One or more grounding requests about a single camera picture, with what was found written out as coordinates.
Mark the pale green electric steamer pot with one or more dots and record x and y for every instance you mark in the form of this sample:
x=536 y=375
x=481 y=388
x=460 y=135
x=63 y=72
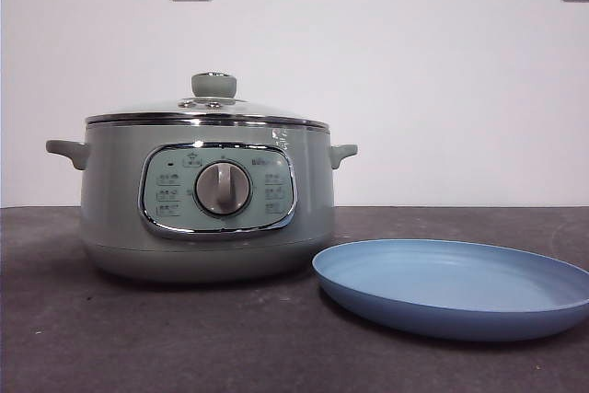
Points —
x=115 y=209

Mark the glass lid with green knob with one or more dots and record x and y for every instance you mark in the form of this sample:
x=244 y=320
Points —
x=213 y=85

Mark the blue round plate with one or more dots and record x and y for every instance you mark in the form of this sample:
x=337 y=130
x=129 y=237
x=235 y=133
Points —
x=442 y=282

